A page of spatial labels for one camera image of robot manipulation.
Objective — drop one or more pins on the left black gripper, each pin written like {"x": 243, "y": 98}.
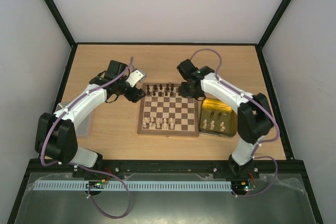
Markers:
{"x": 135, "y": 95}

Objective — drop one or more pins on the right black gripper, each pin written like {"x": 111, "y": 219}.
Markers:
{"x": 189, "y": 92}

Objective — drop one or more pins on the wooden chess board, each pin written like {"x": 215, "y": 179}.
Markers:
{"x": 163, "y": 111}

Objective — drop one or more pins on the yellow tin tray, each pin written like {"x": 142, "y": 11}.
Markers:
{"x": 217, "y": 118}

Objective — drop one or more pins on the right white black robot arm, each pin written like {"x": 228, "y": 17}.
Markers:
{"x": 254, "y": 119}

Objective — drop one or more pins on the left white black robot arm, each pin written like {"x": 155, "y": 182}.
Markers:
{"x": 56, "y": 137}

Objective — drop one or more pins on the clear plastic sheet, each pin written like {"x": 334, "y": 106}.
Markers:
{"x": 267, "y": 200}

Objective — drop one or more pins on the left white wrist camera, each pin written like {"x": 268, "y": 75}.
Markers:
{"x": 135, "y": 77}

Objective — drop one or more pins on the black aluminium frame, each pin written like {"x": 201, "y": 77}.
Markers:
{"x": 289, "y": 166}

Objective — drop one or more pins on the grey slotted cable duct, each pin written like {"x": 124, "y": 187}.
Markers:
{"x": 77, "y": 185}

